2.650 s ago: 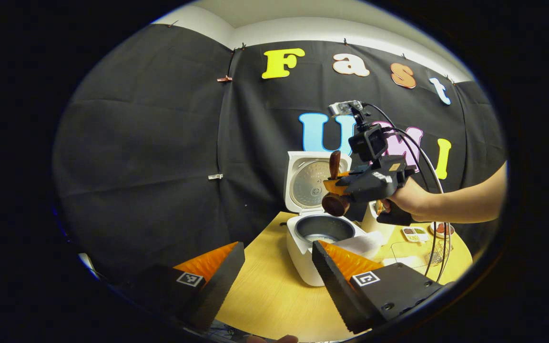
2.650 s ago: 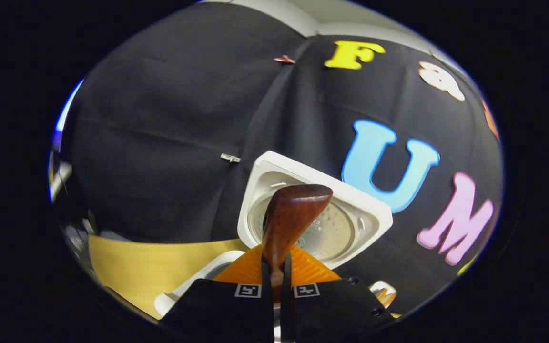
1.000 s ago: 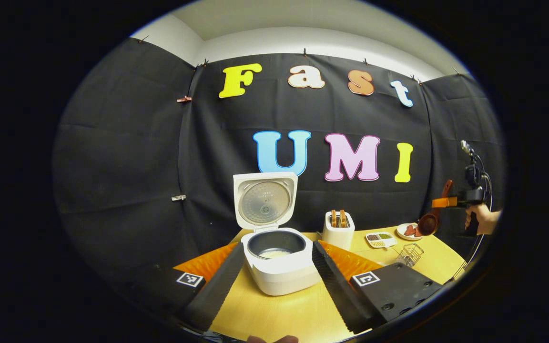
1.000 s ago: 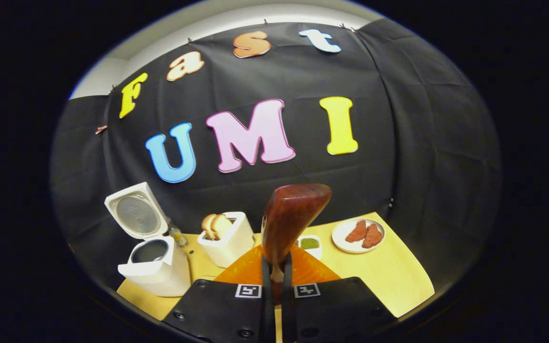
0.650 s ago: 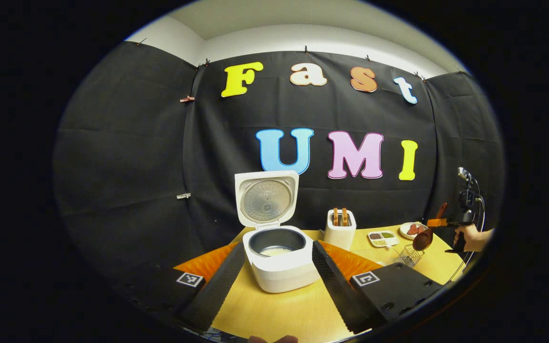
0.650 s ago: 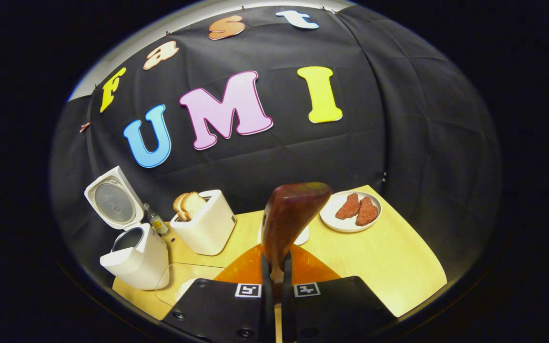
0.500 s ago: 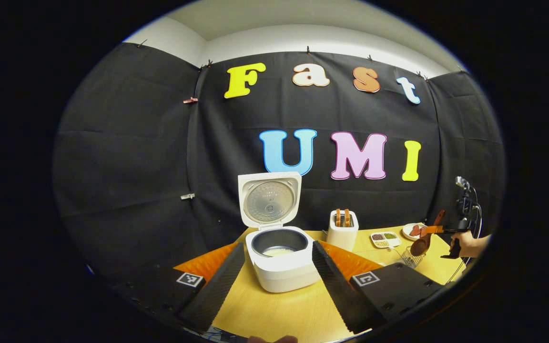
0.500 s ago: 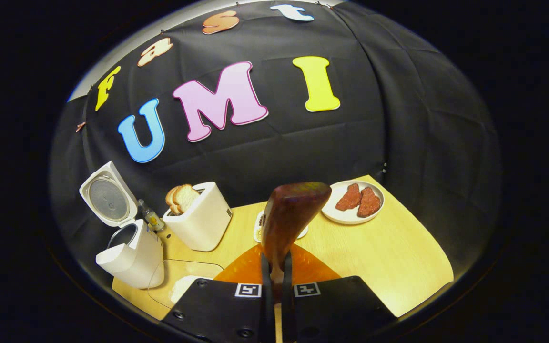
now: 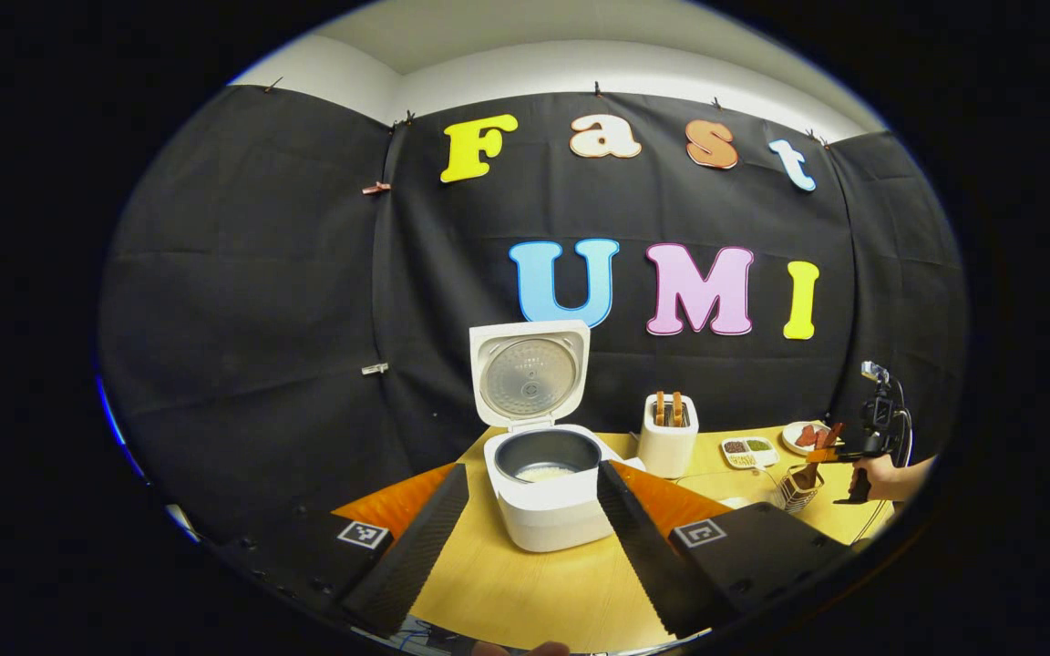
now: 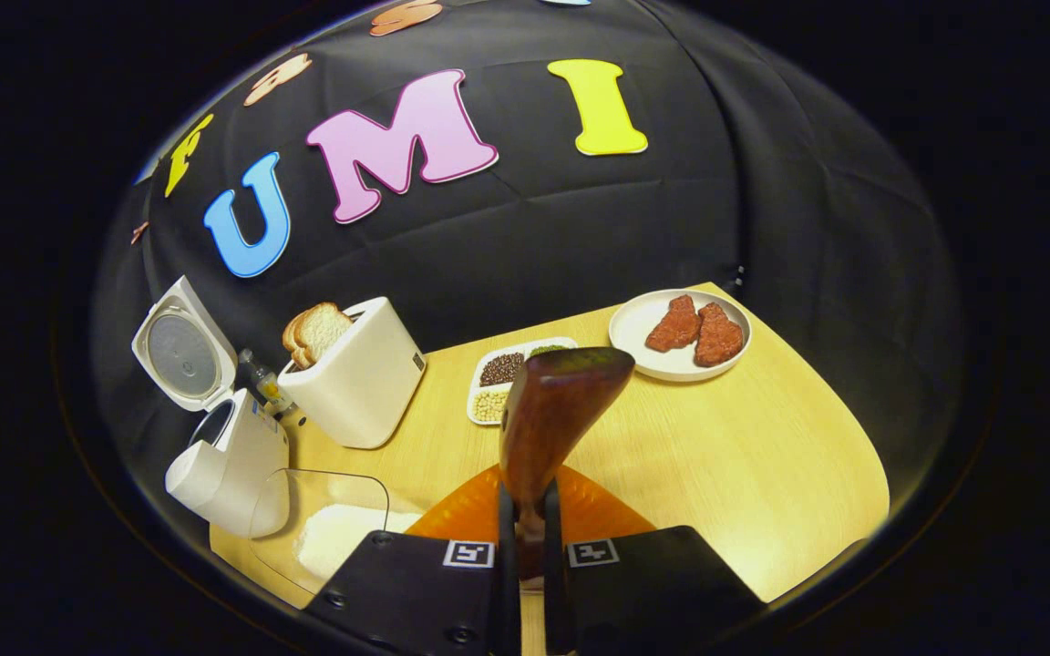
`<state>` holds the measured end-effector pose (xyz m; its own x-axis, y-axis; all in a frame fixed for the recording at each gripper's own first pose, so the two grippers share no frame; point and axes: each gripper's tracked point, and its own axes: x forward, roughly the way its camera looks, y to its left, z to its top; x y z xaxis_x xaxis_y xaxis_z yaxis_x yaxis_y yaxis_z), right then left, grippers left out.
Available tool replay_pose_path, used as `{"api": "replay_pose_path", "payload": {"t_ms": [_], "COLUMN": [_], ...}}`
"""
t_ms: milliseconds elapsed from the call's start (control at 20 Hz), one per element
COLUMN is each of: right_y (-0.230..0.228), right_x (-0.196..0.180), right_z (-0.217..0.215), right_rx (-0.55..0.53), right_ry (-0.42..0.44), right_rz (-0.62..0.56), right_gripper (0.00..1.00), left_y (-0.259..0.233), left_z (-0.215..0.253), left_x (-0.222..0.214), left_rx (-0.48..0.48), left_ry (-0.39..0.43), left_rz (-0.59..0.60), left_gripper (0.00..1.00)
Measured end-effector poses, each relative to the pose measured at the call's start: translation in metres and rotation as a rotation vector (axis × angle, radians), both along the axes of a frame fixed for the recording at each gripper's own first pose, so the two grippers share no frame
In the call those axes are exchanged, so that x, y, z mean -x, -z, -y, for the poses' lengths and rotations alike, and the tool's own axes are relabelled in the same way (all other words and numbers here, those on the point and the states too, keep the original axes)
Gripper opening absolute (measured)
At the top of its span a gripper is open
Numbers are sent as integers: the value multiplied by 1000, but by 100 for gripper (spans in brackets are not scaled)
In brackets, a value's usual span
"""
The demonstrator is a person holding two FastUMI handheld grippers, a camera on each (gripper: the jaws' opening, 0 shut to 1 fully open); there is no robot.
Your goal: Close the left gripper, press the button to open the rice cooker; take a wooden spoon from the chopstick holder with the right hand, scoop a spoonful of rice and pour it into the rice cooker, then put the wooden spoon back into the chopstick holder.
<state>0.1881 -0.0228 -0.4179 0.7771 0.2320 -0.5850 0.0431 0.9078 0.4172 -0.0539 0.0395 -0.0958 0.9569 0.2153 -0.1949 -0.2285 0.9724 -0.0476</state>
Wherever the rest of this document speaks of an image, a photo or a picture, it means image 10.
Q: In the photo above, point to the black backdrop cloth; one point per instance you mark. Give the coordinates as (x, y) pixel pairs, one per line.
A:
(671, 210)

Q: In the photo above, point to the clear plastic bottle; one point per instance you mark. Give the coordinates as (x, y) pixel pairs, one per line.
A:
(268, 387)

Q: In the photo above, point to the white divided bean dish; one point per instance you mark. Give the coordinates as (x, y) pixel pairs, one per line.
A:
(502, 369)

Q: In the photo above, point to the pink cloth clip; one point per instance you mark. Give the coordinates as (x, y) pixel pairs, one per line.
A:
(138, 233)

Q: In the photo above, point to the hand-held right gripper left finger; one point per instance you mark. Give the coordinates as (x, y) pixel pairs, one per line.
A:
(416, 592)

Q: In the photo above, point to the white rice cooker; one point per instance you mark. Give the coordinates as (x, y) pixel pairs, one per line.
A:
(242, 456)

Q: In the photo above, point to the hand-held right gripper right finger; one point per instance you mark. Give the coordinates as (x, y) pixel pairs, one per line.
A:
(662, 592)

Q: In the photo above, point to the white toaster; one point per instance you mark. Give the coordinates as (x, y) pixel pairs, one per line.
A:
(361, 383)

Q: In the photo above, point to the clear plastic rice box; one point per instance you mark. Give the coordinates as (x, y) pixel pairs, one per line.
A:
(343, 538)

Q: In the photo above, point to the brown wooden spoon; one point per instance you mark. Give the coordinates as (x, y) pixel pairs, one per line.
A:
(561, 401)

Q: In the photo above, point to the red meat slice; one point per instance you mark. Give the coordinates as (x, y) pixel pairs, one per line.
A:
(719, 335)
(675, 325)

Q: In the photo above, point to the white round plate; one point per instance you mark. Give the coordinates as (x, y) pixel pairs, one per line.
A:
(634, 342)

